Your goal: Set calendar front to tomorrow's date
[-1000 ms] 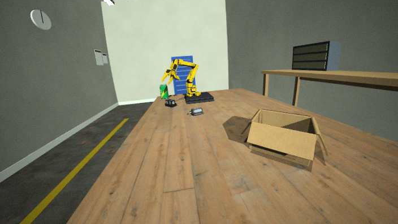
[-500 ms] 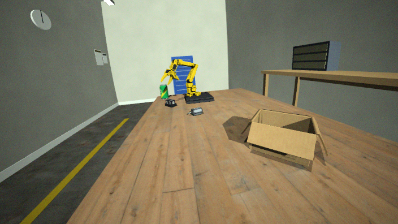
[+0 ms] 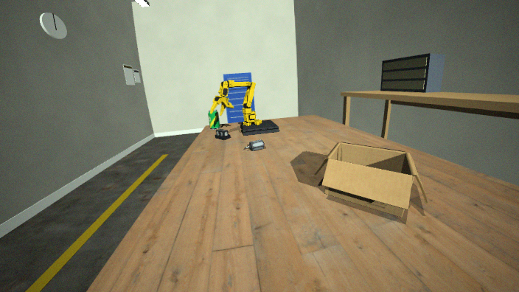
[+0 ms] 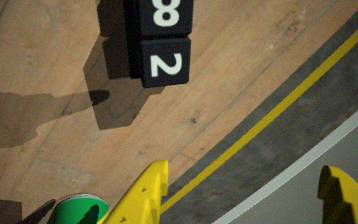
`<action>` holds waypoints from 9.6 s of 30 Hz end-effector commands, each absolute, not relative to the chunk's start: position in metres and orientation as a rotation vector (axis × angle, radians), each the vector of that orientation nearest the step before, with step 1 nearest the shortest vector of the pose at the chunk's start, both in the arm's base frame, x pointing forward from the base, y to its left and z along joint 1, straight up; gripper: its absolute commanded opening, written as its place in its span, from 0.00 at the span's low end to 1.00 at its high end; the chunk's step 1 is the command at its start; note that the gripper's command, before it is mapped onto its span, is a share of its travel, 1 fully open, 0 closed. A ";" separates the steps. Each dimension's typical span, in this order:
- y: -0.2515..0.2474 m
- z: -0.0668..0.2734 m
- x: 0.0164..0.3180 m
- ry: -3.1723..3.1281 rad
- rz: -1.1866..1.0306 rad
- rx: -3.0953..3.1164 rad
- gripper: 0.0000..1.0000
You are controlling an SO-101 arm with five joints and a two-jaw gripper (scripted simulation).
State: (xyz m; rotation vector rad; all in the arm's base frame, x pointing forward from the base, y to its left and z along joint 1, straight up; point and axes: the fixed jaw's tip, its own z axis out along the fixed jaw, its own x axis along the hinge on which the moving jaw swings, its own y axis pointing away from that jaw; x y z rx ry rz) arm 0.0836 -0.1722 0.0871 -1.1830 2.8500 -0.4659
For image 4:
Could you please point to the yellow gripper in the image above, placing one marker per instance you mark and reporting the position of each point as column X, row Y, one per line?
column 141, row 202

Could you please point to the black cube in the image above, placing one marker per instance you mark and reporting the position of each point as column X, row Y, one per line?
column 163, row 17
column 163, row 60

